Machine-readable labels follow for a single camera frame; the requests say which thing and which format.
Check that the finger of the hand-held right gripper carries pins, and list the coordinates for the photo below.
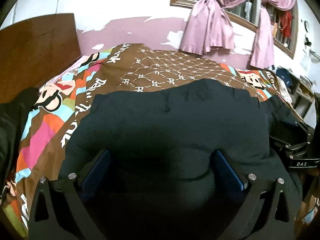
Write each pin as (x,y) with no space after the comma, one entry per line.
(290,145)
(303,126)

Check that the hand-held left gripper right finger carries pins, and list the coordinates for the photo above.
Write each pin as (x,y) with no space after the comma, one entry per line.
(227,170)

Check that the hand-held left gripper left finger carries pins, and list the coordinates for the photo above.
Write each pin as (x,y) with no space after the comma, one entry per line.
(96,172)

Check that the dark navy padded jacket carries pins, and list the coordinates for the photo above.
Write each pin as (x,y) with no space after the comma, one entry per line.
(175,120)

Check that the wooden shelf unit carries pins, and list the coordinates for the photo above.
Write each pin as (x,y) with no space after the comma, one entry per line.
(303,97)

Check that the pink tied curtain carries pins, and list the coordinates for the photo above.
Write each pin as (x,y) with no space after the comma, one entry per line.
(265,37)
(207,25)

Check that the red hanging cloth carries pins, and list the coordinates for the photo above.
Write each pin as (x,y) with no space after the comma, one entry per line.
(287,23)

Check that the colourful printed blanket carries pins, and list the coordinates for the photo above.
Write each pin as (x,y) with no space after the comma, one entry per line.
(162,65)

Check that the wooden framed barred window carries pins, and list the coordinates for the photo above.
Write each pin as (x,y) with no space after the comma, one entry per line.
(245,10)

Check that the brown wooden headboard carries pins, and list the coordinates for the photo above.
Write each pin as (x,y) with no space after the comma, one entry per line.
(37,50)

